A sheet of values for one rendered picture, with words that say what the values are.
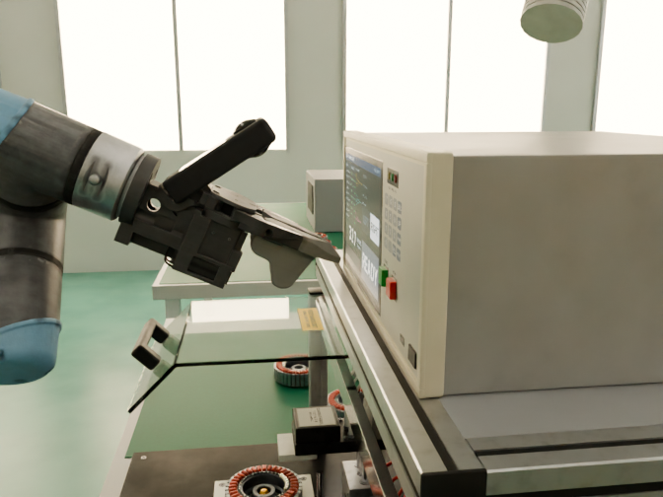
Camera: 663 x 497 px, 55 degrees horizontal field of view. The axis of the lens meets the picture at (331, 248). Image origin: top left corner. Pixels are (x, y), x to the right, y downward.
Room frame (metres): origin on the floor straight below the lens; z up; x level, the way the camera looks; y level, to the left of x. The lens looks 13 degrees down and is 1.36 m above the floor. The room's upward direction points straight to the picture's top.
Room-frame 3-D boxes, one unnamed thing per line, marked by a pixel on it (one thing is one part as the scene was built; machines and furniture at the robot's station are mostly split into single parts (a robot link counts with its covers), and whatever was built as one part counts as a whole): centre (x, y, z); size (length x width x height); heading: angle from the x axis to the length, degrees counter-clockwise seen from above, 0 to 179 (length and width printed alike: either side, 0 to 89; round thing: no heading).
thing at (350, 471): (0.84, -0.05, 0.80); 0.07 x 0.05 x 0.06; 7
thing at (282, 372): (1.34, 0.07, 0.77); 0.11 x 0.11 x 0.04
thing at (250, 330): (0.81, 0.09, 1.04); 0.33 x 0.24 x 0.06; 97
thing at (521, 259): (0.73, -0.24, 1.22); 0.44 x 0.39 x 0.20; 7
